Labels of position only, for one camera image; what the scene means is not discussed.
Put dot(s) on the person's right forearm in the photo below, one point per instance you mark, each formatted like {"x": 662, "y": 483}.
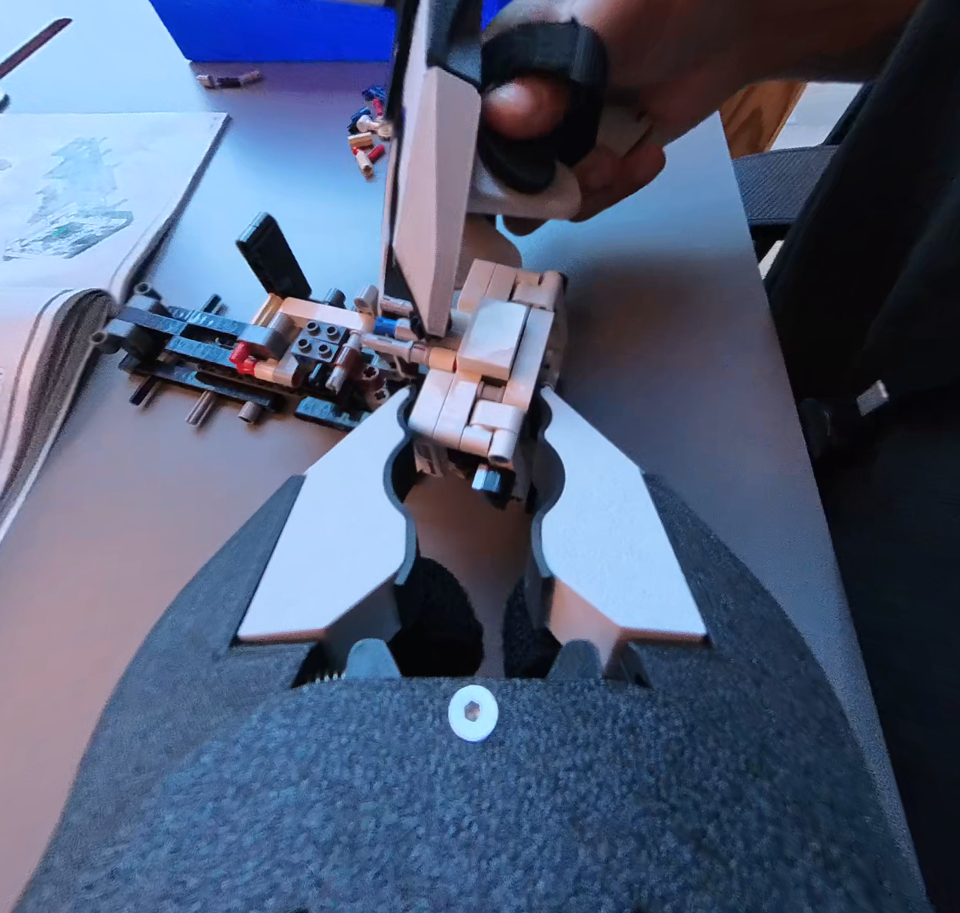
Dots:
{"x": 862, "y": 5}

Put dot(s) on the blue plastic bin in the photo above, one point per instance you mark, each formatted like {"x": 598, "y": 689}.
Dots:
{"x": 225, "y": 28}

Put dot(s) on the small dark toy connector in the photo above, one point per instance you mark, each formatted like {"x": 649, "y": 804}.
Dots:
{"x": 229, "y": 78}

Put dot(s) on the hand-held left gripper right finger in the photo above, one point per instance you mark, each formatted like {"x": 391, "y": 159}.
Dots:
{"x": 622, "y": 553}

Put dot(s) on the pile of colourful toy pins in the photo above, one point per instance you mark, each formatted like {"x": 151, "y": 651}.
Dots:
{"x": 367, "y": 140}

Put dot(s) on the open instruction booklet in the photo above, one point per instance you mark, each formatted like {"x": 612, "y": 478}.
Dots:
{"x": 75, "y": 200}

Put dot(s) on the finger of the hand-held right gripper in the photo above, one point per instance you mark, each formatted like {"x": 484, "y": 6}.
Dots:
{"x": 388, "y": 215}
{"x": 439, "y": 200}

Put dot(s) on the black toy brick truck chassis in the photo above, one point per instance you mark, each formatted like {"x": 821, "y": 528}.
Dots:
{"x": 195, "y": 335}

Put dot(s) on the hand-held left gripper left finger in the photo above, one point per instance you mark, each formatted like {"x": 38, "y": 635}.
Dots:
{"x": 322, "y": 553}

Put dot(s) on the person's right hand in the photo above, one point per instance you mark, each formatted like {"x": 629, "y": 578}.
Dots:
{"x": 675, "y": 28}

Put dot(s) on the black office chair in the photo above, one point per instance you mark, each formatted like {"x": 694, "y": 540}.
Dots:
{"x": 780, "y": 185}

